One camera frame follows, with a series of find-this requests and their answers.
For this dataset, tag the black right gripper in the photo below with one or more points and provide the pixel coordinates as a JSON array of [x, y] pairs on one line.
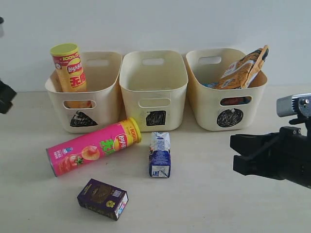
[[291, 152]]

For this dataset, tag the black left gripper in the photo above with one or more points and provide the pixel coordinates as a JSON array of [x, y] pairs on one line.
[[7, 94]]

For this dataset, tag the blue noodle packet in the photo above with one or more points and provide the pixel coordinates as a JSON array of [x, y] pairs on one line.
[[207, 95]]

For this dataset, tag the yellow Lays chips can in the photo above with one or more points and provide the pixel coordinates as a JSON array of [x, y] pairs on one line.
[[68, 66]]

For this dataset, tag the pink Lays chips can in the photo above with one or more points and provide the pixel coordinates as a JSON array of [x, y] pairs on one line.
[[75, 153]]

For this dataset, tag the orange noodle packet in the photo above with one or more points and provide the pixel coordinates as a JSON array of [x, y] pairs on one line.
[[241, 73]]

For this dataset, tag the purple chocolate box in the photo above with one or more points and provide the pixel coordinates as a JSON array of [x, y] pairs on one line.
[[104, 199]]

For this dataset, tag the cream bin circle mark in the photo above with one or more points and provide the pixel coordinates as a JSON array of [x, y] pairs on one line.
[[207, 66]]

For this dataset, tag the cream bin triangle mark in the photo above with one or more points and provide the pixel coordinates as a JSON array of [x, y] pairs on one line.
[[100, 105]]

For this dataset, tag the blue white milk carton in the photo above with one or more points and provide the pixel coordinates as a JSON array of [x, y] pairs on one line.
[[160, 155]]

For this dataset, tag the cream bin square mark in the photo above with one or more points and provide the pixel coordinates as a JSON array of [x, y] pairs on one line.
[[153, 85]]

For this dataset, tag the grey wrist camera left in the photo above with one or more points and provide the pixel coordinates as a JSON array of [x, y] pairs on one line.
[[1, 27]]

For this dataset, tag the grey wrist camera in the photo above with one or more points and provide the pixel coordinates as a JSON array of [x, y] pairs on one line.
[[299, 104], [1, 27]]

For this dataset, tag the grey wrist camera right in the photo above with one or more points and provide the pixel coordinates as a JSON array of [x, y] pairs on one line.
[[299, 104]]

